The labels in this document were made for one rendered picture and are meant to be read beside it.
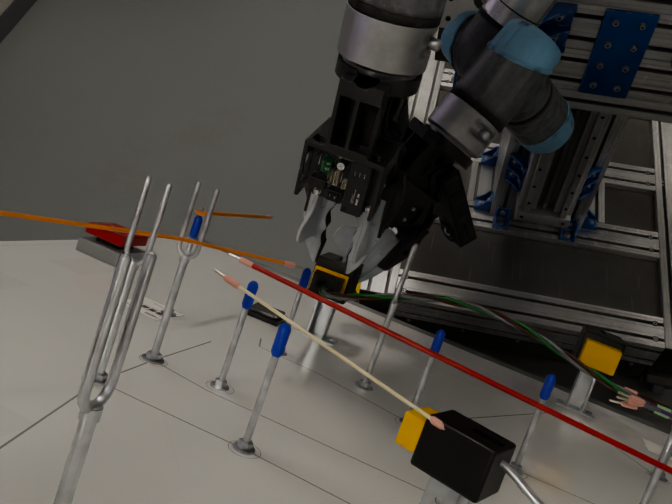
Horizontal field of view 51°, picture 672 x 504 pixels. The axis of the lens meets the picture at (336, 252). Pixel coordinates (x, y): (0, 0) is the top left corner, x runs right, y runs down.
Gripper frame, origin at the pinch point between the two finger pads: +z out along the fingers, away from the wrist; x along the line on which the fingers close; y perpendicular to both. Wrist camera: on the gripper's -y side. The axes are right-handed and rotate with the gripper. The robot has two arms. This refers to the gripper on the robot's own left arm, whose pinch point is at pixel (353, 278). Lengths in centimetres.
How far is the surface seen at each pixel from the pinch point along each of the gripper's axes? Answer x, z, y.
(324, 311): 7.6, 2.9, 7.0
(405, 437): 39.2, -3.5, 23.6
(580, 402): 19.7, -6.0, -23.6
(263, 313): 6.0, 6.9, 12.1
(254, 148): -152, 17, -60
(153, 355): 21.2, 7.6, 29.4
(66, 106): -199, 50, -14
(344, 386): 21.5, 3.5, 11.6
